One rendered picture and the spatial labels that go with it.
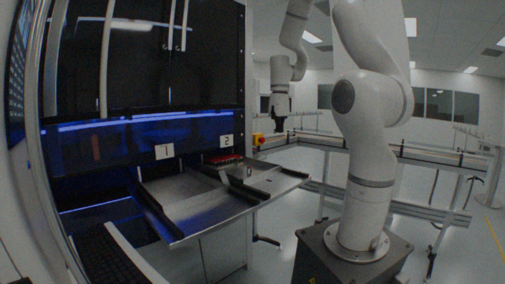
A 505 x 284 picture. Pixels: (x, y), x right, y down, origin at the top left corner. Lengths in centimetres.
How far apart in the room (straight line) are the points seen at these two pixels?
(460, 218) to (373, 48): 153
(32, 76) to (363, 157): 56
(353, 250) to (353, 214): 10
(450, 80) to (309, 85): 638
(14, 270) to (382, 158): 64
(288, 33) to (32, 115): 76
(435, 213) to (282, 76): 147
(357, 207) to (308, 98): 944
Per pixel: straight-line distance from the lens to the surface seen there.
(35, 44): 32
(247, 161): 114
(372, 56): 51
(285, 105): 88
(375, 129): 39
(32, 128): 30
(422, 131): 873
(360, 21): 52
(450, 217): 179
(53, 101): 82
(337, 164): 236
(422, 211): 173
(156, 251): 105
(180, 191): 81
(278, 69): 86
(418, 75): 881
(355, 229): 50
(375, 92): 38
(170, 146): 88
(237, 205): 68
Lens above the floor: 120
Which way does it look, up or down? 11 degrees down
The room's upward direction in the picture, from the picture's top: straight up
